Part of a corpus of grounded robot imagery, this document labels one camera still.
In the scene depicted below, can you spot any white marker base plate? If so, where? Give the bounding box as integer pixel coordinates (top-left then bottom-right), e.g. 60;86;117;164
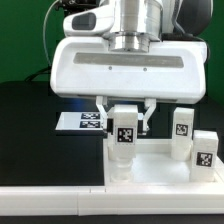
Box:
56;112;103;131

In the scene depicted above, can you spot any black camera stand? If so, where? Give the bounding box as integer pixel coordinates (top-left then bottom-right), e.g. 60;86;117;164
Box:
55;0;100;15

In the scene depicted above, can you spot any grey cable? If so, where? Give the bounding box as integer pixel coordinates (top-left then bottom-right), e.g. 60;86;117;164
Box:
42;0;63;68

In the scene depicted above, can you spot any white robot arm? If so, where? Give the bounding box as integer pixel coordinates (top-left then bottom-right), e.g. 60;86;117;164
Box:
50;0;213;132

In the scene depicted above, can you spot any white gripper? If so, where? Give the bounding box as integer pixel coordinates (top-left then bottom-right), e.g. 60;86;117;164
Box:
50;37;207;135

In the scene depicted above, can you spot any white front obstacle wall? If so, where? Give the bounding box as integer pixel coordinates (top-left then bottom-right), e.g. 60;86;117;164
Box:
0;184;224;216

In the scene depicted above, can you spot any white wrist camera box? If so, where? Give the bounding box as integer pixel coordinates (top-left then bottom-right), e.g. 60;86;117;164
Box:
63;5;114;36

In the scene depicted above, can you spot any white square table top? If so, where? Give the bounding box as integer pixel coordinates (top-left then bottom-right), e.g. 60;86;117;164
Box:
103;137;224;187

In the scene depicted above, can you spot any black cable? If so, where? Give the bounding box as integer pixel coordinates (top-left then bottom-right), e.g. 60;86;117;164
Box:
23;64;54;83

